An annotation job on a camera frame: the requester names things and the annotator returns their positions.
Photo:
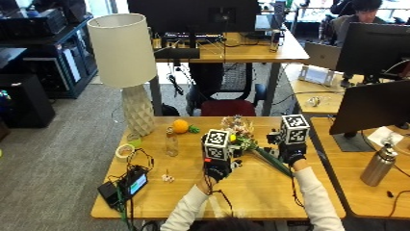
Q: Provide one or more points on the roll of tape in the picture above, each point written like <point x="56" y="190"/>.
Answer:
<point x="124" y="151"/>

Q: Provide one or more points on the small black box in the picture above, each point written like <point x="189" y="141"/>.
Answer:
<point x="109" y="192"/>

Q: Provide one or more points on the silver laptop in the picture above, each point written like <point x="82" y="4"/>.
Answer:
<point x="322" y="55"/>

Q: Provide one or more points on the orange artificial fruit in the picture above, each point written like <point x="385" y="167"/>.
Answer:
<point x="180" y="126"/>

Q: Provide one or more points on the person's right hand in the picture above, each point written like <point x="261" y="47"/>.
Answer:
<point x="291" y="153"/>

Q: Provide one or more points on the white marker cube on left glove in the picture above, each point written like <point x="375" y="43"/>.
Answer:
<point x="217" y="144"/>

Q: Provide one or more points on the black shelf unit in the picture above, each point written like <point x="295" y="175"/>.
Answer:
<point x="46" y="51"/>

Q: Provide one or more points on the white marker cube on glove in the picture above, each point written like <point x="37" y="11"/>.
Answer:
<point x="217" y="144"/>
<point x="294" y="129"/>

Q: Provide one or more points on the white laptop stand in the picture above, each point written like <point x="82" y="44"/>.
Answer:
<point x="317" y="75"/>

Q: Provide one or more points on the artificial flower bouquet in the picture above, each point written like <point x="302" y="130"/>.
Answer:
<point x="247" y="138"/>

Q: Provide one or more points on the white table lamp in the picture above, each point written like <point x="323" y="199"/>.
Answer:
<point x="125" y="64"/>

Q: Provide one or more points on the white paper sheet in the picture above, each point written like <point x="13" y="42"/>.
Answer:
<point x="383" y="136"/>

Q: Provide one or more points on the black device with screen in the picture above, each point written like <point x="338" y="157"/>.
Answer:
<point x="136" y="183"/>

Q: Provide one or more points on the red office chair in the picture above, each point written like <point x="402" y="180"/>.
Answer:
<point x="227" y="93"/>

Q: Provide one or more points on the wooden desk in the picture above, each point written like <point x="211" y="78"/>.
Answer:
<point x="238" y="48"/>

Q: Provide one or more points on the stainless steel water bottle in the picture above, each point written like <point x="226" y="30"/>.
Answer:
<point x="379" y="165"/>

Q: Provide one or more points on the clear glass bottle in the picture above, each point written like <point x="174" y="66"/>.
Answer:
<point x="172" y="142"/>

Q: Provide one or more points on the person's left hand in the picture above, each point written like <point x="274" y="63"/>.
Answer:
<point x="217" y="168"/>

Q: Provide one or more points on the small white flower piece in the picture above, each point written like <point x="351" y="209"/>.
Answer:
<point x="166" y="178"/>

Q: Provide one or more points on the black computer monitor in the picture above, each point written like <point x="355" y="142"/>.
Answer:
<point x="191" y="16"/>
<point x="371" y="107"/>
<point x="375" y="48"/>

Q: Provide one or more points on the black computer tower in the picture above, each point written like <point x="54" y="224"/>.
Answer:
<point x="25" y="99"/>

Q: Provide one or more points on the white marker cube on right glove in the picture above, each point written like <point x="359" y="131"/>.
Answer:
<point x="294" y="129"/>

